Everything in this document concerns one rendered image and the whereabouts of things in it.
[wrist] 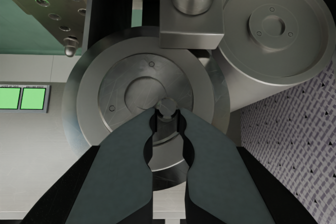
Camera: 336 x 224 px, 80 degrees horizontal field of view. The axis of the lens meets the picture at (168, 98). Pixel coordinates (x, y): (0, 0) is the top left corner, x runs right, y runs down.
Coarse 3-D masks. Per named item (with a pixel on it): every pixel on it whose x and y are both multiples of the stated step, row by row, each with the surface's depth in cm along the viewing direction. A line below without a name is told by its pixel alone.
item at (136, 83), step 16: (128, 64) 16; (144, 64) 16; (160, 64) 16; (176, 64) 16; (112, 80) 16; (128, 80) 16; (144, 80) 16; (160, 80) 16; (176, 80) 16; (112, 96) 16; (128, 96) 16; (144, 96) 16; (160, 96) 16; (176, 96) 16; (192, 96) 16; (112, 112) 15; (128, 112) 15; (112, 128) 15; (160, 128) 15
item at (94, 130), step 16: (112, 48) 18; (128, 48) 18; (144, 48) 18; (160, 48) 18; (176, 48) 18; (96, 64) 17; (112, 64) 17; (192, 64) 18; (96, 80) 17; (192, 80) 17; (208, 80) 17; (80, 96) 17; (96, 96) 17; (208, 96) 17; (80, 112) 16; (96, 112) 16; (192, 112) 17; (208, 112) 17; (80, 128) 16; (96, 128) 16; (96, 144) 16; (160, 144) 16; (176, 144) 16; (160, 160) 16; (176, 160) 16
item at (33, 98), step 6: (24, 90) 50; (30, 90) 50; (36, 90) 50; (42, 90) 50; (24, 96) 49; (30, 96) 49; (36, 96) 49; (42, 96) 49; (24, 102) 49; (30, 102) 49; (36, 102) 49; (42, 102) 49; (36, 108) 49
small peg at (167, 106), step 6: (162, 102) 13; (168, 102) 13; (174, 102) 13; (156, 108) 13; (162, 108) 13; (168, 108) 13; (174, 108) 13; (162, 114) 13; (168, 114) 13; (174, 114) 13; (162, 120) 15; (168, 120) 14
